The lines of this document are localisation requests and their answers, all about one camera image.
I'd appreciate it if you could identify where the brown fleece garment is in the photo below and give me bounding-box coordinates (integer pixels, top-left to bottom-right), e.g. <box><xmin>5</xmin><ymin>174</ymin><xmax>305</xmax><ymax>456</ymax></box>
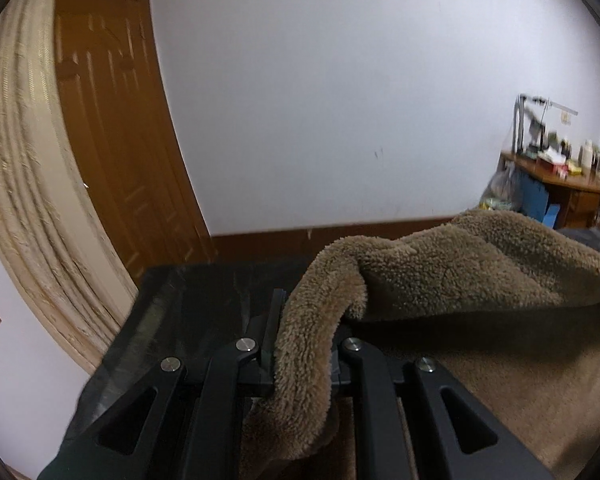
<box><xmin>240</xmin><ymin>208</ymin><xmax>600</xmax><ymax>480</ymax></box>

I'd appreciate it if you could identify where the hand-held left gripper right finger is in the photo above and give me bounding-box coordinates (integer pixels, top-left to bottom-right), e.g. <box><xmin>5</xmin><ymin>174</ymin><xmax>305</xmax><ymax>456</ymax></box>
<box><xmin>330</xmin><ymin>335</ymin><xmax>553</xmax><ymax>480</ymax></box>

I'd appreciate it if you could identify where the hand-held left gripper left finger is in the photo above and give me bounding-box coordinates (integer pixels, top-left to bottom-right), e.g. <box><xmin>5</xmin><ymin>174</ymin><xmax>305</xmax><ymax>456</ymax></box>
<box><xmin>37</xmin><ymin>287</ymin><xmax>288</xmax><ymax>480</ymax></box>

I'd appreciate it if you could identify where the wooden desk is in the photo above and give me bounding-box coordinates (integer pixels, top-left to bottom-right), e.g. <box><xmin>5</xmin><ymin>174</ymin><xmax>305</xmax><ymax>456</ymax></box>
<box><xmin>497</xmin><ymin>150</ymin><xmax>600</xmax><ymax>233</ymax></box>

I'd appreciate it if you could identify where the blue box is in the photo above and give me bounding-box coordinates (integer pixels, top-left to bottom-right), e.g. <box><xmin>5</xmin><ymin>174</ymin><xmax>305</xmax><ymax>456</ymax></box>
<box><xmin>517</xmin><ymin>170</ymin><xmax>562</xmax><ymax>229</ymax></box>

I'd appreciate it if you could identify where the clear plastic bag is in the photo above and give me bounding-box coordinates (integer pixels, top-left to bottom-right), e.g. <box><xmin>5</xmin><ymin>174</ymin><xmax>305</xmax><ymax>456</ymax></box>
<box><xmin>480</xmin><ymin>160</ymin><xmax>519</xmax><ymax>211</ymax></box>

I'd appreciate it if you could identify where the beige curtain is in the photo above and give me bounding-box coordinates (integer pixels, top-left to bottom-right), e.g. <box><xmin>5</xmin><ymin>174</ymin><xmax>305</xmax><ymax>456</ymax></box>
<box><xmin>0</xmin><ymin>0</ymin><xmax>141</xmax><ymax>376</ymax></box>

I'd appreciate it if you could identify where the orange-brown wooden door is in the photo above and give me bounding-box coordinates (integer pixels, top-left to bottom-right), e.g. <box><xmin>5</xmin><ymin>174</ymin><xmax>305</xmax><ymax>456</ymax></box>
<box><xmin>54</xmin><ymin>0</ymin><xmax>218</xmax><ymax>286</ymax></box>

